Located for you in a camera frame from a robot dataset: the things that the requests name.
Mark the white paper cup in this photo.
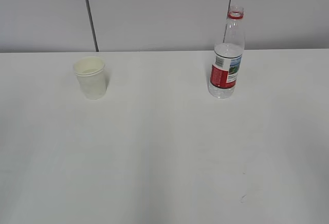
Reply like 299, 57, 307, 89
73, 57, 107, 100

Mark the clear plastic water bottle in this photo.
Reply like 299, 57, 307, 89
208, 6, 245, 99

